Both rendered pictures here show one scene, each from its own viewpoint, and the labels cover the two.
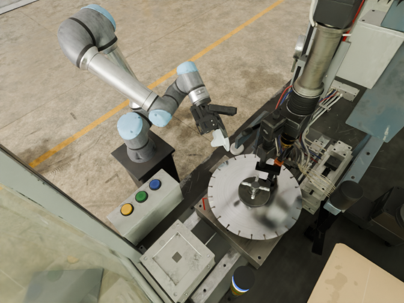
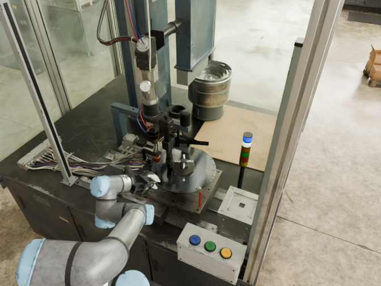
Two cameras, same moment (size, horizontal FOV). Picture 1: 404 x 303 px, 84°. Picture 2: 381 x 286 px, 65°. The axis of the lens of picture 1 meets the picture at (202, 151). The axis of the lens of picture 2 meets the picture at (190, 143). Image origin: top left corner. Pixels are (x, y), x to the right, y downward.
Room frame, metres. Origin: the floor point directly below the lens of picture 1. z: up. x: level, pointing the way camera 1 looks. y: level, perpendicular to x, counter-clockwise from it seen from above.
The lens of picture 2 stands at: (0.74, 0.83, 2.04)
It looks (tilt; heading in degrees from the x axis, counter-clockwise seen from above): 41 degrees down; 246
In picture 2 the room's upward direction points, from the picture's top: straight up
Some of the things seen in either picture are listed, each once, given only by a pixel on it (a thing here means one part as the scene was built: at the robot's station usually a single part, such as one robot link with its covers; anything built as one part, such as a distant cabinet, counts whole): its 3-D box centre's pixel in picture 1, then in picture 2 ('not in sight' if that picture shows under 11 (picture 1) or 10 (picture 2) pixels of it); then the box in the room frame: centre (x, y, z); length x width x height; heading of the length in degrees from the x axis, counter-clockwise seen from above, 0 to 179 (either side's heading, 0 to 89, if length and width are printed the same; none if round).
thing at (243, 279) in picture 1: (243, 278); (247, 137); (0.05, -0.06, 1.14); 0.05 x 0.04 x 0.03; 41
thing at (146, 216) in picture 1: (148, 206); (210, 253); (0.39, 0.25, 0.82); 0.28 x 0.11 x 0.15; 131
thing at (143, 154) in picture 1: (139, 145); not in sight; (0.74, 0.32, 0.80); 0.15 x 0.15 x 0.10
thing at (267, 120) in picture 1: (269, 136); (166, 132); (0.41, -0.20, 1.17); 0.06 x 0.05 x 0.20; 122
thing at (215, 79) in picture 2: not in sight; (208, 92); (-0.12, -0.81, 0.93); 0.31 x 0.31 x 0.36
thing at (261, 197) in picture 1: (254, 190); (183, 165); (0.34, -0.17, 0.96); 0.11 x 0.11 x 0.03
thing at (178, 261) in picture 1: (180, 261); (240, 214); (0.16, 0.12, 0.82); 0.18 x 0.18 x 0.15; 41
